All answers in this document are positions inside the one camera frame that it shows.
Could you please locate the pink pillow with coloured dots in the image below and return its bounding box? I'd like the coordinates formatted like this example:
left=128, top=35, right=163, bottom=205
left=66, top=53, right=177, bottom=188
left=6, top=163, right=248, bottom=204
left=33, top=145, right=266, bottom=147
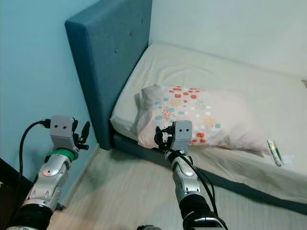
left=135, top=84, right=272, bottom=153

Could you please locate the mattress with cream sheet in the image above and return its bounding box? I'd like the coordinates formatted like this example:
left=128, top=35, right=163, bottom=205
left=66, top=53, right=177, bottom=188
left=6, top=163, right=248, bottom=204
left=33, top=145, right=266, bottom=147
left=109, top=43, right=307, bottom=204

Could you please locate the teal upholstered headboard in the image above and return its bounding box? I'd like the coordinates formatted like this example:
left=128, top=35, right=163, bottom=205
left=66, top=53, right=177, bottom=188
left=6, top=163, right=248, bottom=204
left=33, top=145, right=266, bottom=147
left=65, top=0, right=153, bottom=150

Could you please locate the black baseboard strip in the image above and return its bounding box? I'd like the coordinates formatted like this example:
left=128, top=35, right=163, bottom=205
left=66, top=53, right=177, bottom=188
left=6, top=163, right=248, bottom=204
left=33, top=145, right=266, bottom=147
left=0, top=157, right=25, bottom=188

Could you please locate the brown foam floor mat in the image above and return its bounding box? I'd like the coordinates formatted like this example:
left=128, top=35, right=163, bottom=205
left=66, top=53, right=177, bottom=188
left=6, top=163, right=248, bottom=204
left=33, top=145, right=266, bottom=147
left=0, top=181, right=23, bottom=230

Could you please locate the white and green tube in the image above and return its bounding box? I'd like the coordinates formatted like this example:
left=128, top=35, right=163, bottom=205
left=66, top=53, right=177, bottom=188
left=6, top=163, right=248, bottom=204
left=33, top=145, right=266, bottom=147
left=267, top=139, right=283, bottom=167

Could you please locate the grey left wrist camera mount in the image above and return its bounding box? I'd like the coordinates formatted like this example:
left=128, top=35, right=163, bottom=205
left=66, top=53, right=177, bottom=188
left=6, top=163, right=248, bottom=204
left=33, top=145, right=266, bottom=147
left=50, top=116, right=77, bottom=153

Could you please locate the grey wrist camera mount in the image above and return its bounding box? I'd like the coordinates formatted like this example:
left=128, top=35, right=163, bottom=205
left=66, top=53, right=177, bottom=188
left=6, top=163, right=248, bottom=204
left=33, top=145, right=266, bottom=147
left=173, top=121, right=193, bottom=154
left=50, top=116, right=77, bottom=153

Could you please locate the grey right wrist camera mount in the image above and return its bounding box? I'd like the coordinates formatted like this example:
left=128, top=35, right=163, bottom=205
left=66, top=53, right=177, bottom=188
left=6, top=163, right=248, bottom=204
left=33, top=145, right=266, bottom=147
left=173, top=121, right=193, bottom=154

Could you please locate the teal bed frame base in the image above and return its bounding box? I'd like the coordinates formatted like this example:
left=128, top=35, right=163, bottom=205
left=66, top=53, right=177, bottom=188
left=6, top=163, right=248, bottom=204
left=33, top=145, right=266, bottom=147
left=111, top=132, right=307, bottom=216

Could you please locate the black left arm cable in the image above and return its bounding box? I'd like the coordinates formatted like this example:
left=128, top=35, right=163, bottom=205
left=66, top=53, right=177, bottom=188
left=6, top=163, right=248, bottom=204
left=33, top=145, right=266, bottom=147
left=18, top=120, right=52, bottom=227

